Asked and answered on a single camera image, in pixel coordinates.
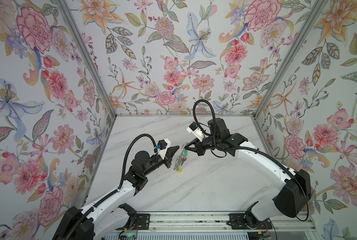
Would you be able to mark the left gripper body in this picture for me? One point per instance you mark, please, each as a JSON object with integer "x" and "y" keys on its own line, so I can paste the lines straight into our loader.
{"x": 168, "y": 157}

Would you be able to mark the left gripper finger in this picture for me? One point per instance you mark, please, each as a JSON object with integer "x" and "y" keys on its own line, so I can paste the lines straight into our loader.
{"x": 171, "y": 151}
{"x": 167, "y": 161}

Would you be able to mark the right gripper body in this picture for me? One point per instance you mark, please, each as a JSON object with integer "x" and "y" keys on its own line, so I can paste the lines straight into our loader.
{"x": 199, "y": 146}

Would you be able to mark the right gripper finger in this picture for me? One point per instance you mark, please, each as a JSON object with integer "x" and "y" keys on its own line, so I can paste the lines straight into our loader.
{"x": 193, "y": 143}
{"x": 192, "y": 149}

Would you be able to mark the metal keyring disc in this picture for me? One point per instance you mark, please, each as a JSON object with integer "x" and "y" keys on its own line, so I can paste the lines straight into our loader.
{"x": 180, "y": 159}

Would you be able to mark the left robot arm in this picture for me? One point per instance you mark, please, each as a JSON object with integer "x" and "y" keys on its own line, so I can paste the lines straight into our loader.
{"x": 111, "y": 211}

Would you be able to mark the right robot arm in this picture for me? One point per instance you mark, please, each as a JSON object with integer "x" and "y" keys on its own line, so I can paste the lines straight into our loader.
{"x": 293, "y": 186}

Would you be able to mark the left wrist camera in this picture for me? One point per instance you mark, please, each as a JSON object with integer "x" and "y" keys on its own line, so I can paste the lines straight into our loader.
{"x": 162, "y": 147}

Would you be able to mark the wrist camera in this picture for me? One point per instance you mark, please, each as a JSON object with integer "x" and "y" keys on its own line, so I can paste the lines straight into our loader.
{"x": 162, "y": 147}
{"x": 194, "y": 129}

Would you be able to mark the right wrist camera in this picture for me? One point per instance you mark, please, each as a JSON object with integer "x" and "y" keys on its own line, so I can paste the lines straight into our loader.
{"x": 194, "y": 129}

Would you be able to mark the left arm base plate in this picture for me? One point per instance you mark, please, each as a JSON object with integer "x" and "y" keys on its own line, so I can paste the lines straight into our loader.
{"x": 135, "y": 222}

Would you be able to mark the aluminium front rail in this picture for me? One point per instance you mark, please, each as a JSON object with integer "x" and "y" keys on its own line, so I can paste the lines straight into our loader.
{"x": 212, "y": 226}

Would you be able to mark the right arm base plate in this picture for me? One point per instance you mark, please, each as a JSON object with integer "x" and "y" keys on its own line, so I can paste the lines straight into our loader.
{"x": 242, "y": 221}

